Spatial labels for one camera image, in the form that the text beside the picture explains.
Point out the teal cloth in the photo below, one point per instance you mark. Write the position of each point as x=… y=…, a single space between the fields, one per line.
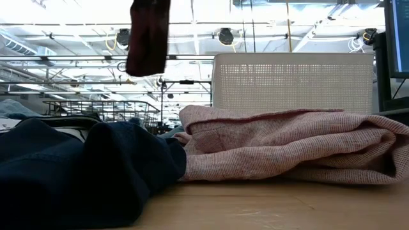
x=172 y=131

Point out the maroon cloth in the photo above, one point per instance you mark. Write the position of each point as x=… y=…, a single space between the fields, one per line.
x=148 y=38

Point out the navy Puma print garment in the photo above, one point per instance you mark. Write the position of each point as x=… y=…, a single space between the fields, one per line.
x=80 y=175

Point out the pink button-up shirt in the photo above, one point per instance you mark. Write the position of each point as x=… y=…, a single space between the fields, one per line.
x=287 y=147

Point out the white perforated plastic basket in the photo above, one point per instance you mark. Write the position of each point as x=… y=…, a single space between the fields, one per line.
x=287 y=83

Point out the computer monitor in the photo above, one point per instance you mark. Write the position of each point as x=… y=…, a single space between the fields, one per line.
x=401 y=38

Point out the black background rig frame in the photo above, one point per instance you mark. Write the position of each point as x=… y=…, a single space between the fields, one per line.
x=187 y=82

